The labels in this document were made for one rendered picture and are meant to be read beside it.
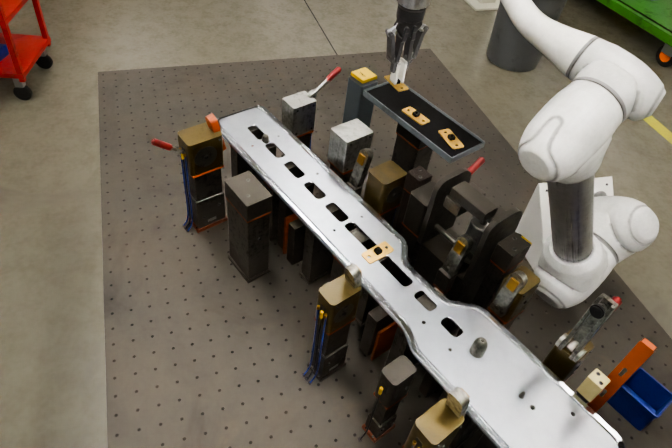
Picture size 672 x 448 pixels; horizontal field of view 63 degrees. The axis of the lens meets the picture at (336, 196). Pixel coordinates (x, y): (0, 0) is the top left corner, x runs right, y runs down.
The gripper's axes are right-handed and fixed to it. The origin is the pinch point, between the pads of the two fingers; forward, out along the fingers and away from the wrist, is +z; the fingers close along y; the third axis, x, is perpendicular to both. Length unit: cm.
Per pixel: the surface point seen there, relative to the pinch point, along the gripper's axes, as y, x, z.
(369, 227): 24.5, 32.5, 24.2
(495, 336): 14, 73, 24
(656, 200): -207, 3, 124
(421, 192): 9.8, 32.7, 16.2
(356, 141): 17.3, 9.7, 14.0
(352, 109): 6.1, -11.9, 19.9
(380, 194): 17.9, 26.0, 20.1
